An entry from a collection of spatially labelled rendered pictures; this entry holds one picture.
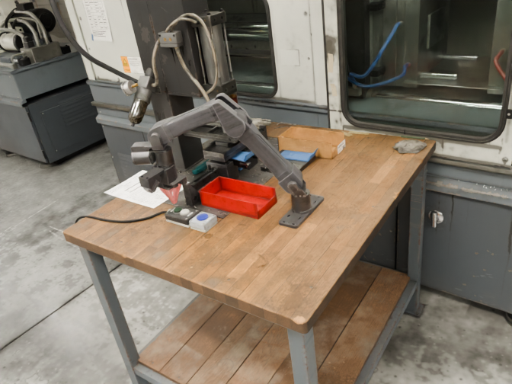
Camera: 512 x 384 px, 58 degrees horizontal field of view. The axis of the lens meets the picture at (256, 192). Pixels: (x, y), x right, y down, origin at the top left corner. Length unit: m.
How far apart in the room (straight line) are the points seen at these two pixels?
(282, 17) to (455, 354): 1.71
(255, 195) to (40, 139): 3.35
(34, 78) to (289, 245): 3.64
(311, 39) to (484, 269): 1.29
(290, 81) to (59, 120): 2.95
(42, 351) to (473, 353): 2.10
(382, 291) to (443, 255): 0.33
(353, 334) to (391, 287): 0.34
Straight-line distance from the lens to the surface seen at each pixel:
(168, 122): 1.45
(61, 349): 2.71
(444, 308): 2.53
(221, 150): 1.75
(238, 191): 1.70
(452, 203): 2.18
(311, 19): 2.18
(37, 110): 4.72
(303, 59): 2.26
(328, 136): 1.98
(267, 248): 1.40
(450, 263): 2.36
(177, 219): 1.59
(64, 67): 4.83
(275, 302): 1.22
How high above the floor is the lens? 1.73
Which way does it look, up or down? 29 degrees down
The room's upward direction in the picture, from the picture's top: 9 degrees counter-clockwise
